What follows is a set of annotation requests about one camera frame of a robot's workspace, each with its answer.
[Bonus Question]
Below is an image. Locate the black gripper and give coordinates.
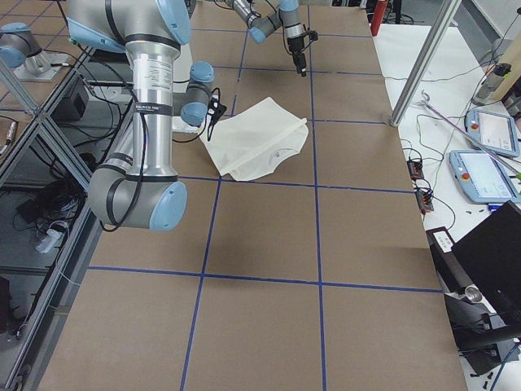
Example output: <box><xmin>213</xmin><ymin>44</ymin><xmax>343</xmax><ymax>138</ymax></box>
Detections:
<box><xmin>286</xmin><ymin>35</ymin><xmax>307</xmax><ymax>77</ymax></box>
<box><xmin>206</xmin><ymin>99</ymin><xmax>226</xmax><ymax>137</ymax></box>

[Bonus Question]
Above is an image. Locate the cream long-sleeve cat shirt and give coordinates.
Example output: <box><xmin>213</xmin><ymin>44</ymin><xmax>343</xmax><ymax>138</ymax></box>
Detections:
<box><xmin>203</xmin><ymin>97</ymin><xmax>309</xmax><ymax>182</ymax></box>

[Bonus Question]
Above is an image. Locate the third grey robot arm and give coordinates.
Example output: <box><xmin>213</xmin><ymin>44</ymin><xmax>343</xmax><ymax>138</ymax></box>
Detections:
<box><xmin>1</xmin><ymin>22</ymin><xmax>69</xmax><ymax>81</ymax></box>

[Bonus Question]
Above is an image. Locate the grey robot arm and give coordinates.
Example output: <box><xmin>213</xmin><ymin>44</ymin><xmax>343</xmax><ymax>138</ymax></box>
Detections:
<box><xmin>225</xmin><ymin>1</ymin><xmax>311</xmax><ymax>77</ymax></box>
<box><xmin>67</xmin><ymin>1</ymin><xmax>214</xmax><ymax>232</ymax></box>

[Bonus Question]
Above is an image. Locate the red fire extinguisher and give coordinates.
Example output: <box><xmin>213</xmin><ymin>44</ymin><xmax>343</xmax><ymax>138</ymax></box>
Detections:
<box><xmin>370</xmin><ymin>0</ymin><xmax>388</xmax><ymax>37</ymax></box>

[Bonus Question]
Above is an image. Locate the metal grabber tool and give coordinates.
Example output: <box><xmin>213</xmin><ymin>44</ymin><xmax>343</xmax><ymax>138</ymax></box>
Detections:
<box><xmin>419</xmin><ymin>90</ymin><xmax>521</xmax><ymax>179</ymax></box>

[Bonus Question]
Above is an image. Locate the black power strip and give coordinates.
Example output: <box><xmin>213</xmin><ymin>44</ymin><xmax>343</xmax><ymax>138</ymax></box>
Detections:
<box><xmin>406</xmin><ymin>159</ymin><xmax>424</xmax><ymax>180</ymax></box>
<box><xmin>414</xmin><ymin>188</ymin><xmax>434</xmax><ymax>215</ymax></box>

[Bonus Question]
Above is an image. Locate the blue teach pendant far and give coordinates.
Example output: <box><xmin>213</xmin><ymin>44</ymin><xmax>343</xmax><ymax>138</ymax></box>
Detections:
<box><xmin>465</xmin><ymin>108</ymin><xmax>520</xmax><ymax>157</ymax></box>

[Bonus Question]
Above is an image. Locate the blue teach pendant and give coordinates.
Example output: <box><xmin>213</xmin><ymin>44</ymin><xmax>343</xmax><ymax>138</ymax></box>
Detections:
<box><xmin>449</xmin><ymin>150</ymin><xmax>520</xmax><ymax>204</ymax></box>
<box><xmin>465</xmin><ymin>108</ymin><xmax>520</xmax><ymax>157</ymax></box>

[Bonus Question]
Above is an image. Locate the blue teach pendant near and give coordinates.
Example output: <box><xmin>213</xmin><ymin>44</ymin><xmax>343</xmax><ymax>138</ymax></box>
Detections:
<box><xmin>449</xmin><ymin>150</ymin><xmax>520</xmax><ymax>204</ymax></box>

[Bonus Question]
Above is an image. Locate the black box with label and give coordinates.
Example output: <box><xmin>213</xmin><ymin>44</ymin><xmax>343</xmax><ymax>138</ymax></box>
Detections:
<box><xmin>426</xmin><ymin>226</ymin><xmax>472</xmax><ymax>294</ymax></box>

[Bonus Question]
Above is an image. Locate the black monitor with stand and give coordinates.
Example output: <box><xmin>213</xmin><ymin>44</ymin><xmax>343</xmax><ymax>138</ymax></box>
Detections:
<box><xmin>448</xmin><ymin>201</ymin><xmax>520</xmax><ymax>375</ymax></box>

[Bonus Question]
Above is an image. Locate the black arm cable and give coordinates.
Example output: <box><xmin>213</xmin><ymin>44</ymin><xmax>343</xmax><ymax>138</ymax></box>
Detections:
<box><xmin>99</xmin><ymin>24</ymin><xmax>223</xmax><ymax>233</ymax></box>

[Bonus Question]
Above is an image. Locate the aluminium frame post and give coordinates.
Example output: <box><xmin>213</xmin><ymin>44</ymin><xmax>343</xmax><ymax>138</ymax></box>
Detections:
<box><xmin>389</xmin><ymin>0</ymin><xmax>462</xmax><ymax>127</ymax></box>

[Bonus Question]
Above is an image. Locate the aluminium frame rail left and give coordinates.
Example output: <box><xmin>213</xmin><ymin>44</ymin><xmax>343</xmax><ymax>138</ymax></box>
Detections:
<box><xmin>0</xmin><ymin>48</ymin><xmax>107</xmax><ymax>391</ymax></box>

